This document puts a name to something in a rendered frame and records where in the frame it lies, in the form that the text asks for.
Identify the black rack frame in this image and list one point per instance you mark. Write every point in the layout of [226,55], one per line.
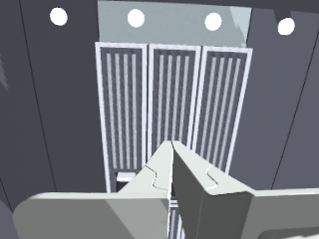
[50,124]

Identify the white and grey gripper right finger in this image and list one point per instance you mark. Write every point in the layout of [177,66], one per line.
[213,205]

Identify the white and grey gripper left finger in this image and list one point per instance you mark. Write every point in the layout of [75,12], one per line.
[138,211]

